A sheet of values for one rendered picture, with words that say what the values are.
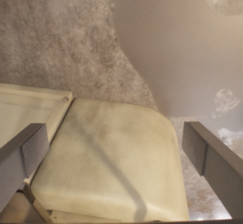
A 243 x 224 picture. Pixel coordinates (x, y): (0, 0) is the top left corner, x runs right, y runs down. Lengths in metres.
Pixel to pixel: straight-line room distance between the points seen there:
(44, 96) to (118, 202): 0.76
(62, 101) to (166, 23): 0.74
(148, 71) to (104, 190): 0.63
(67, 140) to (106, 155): 0.21
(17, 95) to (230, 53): 1.24
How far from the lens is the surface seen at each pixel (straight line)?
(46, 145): 0.17
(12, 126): 1.08
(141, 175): 0.83
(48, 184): 0.83
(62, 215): 0.98
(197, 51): 0.97
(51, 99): 1.19
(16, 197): 0.92
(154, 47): 0.93
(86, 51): 0.98
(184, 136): 0.16
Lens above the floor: 0.86
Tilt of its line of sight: 50 degrees down
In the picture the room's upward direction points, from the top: 170 degrees counter-clockwise
